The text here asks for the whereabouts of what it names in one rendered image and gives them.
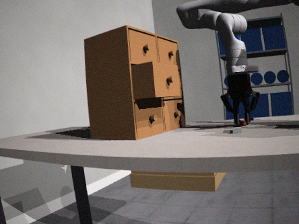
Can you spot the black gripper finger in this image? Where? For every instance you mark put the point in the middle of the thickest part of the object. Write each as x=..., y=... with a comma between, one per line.
x=225, y=99
x=247, y=107

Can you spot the small wooden chest of drawers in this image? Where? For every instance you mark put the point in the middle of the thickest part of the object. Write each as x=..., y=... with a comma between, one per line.
x=109, y=85

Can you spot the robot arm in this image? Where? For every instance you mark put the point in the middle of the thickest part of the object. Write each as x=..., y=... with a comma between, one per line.
x=227, y=24

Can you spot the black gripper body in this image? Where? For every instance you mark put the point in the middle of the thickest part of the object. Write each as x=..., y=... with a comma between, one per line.
x=241, y=83

